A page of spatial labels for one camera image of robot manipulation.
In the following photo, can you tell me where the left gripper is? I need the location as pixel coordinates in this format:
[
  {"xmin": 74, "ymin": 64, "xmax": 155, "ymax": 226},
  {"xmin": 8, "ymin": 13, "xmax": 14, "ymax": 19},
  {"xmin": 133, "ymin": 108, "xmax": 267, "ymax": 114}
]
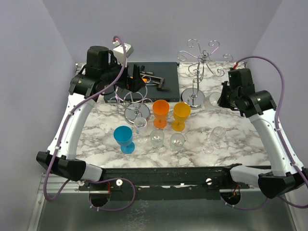
[{"xmin": 101, "ymin": 55, "xmax": 145, "ymax": 92}]

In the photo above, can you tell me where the ribbed clear wine glass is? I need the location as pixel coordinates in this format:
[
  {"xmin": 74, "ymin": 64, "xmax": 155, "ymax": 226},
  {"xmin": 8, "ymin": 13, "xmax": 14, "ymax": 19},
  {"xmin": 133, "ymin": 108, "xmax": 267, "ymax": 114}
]
[{"xmin": 202, "ymin": 92, "xmax": 220, "ymax": 111}]

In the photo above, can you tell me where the yellow plastic goblet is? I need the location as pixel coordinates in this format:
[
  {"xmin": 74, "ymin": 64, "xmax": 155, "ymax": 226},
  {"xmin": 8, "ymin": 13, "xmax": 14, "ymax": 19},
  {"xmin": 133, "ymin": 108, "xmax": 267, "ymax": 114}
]
[{"xmin": 171, "ymin": 102, "xmax": 191, "ymax": 131}]

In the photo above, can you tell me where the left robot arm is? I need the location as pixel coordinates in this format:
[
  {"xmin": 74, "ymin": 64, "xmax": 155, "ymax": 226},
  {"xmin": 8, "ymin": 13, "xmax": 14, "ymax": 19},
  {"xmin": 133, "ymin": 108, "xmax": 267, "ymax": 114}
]
[{"xmin": 36, "ymin": 44, "xmax": 145, "ymax": 190}]

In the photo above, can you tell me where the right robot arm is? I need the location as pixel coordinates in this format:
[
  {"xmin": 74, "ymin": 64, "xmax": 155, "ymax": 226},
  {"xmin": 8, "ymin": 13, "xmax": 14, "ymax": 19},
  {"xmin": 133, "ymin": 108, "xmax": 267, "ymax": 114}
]
[{"xmin": 218, "ymin": 81, "xmax": 308, "ymax": 199}]

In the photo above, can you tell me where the tall chrome glass rack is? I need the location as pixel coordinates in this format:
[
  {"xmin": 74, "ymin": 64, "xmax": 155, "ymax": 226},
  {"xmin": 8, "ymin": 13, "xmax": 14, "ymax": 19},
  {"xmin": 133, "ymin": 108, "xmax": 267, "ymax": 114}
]
[{"xmin": 177, "ymin": 38, "xmax": 233, "ymax": 109}]

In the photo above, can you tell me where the clear stemmed glass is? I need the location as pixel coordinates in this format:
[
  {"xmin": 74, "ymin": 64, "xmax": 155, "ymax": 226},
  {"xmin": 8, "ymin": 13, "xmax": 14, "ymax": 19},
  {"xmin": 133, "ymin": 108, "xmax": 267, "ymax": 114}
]
[{"xmin": 134, "ymin": 117, "xmax": 149, "ymax": 144}]

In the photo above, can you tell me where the lying clear wine glass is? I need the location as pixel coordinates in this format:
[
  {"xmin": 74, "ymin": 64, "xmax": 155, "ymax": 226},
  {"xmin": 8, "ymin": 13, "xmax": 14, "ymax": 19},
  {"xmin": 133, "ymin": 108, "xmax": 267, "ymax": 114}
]
[{"xmin": 201, "ymin": 126, "xmax": 226, "ymax": 154}]

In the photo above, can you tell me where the dark metal T tool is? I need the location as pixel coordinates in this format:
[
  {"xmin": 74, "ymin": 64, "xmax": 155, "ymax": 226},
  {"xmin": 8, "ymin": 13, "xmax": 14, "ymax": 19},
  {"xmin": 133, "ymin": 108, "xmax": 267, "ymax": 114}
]
[{"xmin": 140, "ymin": 65, "xmax": 154, "ymax": 76}]

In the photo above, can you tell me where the dark grey tray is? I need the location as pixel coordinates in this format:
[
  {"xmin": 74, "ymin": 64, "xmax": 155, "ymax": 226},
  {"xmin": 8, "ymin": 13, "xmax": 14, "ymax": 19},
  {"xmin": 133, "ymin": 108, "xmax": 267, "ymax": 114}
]
[{"xmin": 118, "ymin": 62, "xmax": 180, "ymax": 102}]

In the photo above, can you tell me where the orange plastic goblet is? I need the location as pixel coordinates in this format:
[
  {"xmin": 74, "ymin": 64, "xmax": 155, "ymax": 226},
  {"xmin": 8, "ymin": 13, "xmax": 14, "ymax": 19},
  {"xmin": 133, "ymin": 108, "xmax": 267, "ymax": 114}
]
[{"xmin": 153, "ymin": 100, "xmax": 169, "ymax": 129}]

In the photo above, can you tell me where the blue plastic goblet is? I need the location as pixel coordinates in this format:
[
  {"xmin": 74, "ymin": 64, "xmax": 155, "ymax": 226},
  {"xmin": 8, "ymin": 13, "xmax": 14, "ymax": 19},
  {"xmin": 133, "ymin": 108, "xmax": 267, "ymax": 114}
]
[{"xmin": 113, "ymin": 126, "xmax": 135, "ymax": 154}]

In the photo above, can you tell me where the clear tumbler glass left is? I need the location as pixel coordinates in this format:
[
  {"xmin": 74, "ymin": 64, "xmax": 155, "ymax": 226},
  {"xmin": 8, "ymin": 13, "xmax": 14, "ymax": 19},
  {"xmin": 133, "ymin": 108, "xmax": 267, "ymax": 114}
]
[{"xmin": 150, "ymin": 129, "xmax": 165, "ymax": 148}]

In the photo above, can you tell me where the small chrome ring rack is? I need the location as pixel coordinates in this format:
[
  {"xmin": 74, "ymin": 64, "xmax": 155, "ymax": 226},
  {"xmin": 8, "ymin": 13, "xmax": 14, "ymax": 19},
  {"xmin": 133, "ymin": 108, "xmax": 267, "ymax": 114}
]
[{"xmin": 107, "ymin": 86, "xmax": 153, "ymax": 125}]

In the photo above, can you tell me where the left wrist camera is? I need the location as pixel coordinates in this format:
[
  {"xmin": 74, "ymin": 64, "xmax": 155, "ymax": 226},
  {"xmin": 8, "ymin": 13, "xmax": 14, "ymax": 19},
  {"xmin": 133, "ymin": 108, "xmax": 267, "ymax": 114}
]
[{"xmin": 113, "ymin": 40, "xmax": 134, "ymax": 59}]

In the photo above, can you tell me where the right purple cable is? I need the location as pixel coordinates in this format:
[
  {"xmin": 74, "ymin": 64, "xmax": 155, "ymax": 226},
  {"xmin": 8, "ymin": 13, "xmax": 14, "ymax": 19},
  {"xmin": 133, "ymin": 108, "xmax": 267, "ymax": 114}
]
[{"xmin": 223, "ymin": 56, "xmax": 308, "ymax": 212}]

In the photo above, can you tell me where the purple cable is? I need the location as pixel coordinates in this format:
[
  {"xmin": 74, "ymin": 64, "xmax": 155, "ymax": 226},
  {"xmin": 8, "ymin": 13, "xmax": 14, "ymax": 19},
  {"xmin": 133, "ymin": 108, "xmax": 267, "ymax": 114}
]
[
  {"xmin": 43, "ymin": 36, "xmax": 136, "ymax": 212},
  {"xmin": 223, "ymin": 56, "xmax": 308, "ymax": 212}
]

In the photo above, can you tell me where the black mounting base rail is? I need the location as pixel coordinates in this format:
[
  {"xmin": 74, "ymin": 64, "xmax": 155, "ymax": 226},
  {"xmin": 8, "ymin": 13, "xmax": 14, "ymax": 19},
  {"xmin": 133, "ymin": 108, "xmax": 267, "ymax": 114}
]
[{"xmin": 48, "ymin": 166, "xmax": 265, "ymax": 202}]

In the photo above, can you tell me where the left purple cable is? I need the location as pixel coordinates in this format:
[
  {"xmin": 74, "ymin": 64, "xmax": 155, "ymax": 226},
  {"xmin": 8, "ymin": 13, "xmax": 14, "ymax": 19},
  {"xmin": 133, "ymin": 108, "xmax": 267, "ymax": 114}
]
[{"xmin": 43, "ymin": 36, "xmax": 136, "ymax": 212}]

